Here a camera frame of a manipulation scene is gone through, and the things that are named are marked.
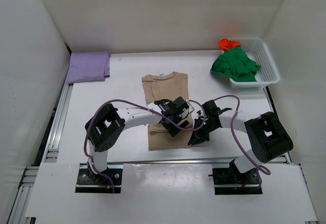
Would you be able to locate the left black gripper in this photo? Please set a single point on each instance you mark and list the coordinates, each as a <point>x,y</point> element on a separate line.
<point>172,126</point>

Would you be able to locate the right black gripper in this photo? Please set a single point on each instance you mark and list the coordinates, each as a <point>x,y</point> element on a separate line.
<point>201,133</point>

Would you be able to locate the beige t shirt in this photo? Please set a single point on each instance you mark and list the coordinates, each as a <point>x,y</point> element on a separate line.
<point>158,87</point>

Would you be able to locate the green t shirt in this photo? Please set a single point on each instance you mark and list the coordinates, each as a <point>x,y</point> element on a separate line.
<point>235,64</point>

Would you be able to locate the purple t shirt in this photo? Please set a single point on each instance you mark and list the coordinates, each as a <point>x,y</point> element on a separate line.
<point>88,67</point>

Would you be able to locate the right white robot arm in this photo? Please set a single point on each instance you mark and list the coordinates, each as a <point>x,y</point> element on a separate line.
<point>261,138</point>

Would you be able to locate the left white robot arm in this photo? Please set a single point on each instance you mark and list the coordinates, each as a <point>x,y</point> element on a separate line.
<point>105,127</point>

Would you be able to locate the orange t shirt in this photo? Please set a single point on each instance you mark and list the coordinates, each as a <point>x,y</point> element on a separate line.
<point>226,44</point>

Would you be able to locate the white front board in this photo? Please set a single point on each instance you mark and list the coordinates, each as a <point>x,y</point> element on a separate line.
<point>178,193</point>

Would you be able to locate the white plastic basket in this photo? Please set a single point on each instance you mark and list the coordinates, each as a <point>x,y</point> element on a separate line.
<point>258,51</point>

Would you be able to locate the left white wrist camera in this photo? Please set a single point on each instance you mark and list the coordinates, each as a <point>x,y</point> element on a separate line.
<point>189,108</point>

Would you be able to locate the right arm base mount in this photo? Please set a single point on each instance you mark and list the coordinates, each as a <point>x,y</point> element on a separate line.
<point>230,181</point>

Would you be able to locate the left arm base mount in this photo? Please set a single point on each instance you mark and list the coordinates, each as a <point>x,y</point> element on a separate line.
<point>89,182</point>

